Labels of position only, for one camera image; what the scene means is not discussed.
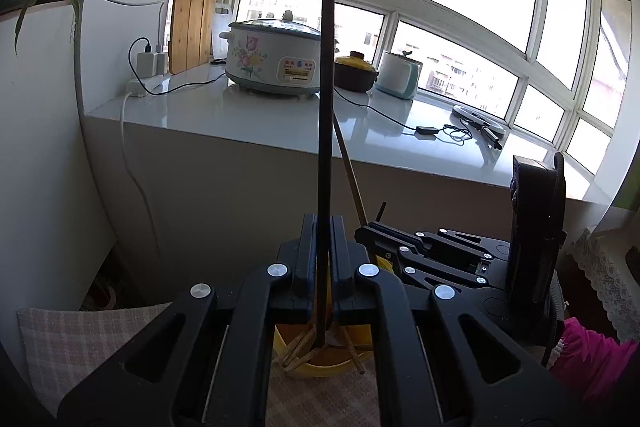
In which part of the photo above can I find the black cable with adapter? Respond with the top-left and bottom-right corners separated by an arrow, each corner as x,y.
332,87 -> 473,142

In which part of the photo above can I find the white ring light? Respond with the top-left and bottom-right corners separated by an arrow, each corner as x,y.
451,104 -> 507,140

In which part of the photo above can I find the brown clay pot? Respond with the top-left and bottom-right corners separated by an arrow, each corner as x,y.
332,51 -> 379,94

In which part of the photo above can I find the yellow plastic cup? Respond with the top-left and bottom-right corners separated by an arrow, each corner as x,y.
272,252 -> 396,380

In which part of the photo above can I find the white power strip cable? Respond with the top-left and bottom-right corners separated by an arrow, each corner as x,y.
118,94 -> 166,268

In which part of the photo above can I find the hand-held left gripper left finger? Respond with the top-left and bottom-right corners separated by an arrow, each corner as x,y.
57,213 -> 318,427

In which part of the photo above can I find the white power strip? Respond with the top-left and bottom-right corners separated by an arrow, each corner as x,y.
122,74 -> 169,99

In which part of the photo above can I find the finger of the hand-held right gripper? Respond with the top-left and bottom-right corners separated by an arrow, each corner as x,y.
412,227 -> 512,269
354,224 -> 489,293

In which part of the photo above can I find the white framed window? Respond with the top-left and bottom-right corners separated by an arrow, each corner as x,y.
210,0 -> 636,202

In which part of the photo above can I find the white charging cable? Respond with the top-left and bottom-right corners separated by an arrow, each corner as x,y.
82,0 -> 167,55

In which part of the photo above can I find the white refrigerator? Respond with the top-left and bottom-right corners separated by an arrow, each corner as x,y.
0,2 -> 117,348

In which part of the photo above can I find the white counter cabinet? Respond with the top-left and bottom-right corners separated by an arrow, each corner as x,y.
82,72 -> 616,308

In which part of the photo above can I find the white plastic cutting board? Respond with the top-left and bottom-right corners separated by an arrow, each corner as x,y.
210,2 -> 235,62

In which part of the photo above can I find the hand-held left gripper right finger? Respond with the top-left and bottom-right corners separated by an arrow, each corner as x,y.
330,214 -> 586,427

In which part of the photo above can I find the white lace cloth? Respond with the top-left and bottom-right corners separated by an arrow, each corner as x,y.
565,227 -> 640,343

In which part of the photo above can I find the pink plaid cloth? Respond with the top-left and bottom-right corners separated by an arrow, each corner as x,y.
17,302 -> 381,427

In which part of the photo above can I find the black charger cable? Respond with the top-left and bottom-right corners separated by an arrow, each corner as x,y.
127,37 -> 228,96

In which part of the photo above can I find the floral electric cooker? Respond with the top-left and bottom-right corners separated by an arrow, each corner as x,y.
219,11 -> 324,97

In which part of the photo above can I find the teal electric kettle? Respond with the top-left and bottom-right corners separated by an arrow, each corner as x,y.
374,49 -> 424,100

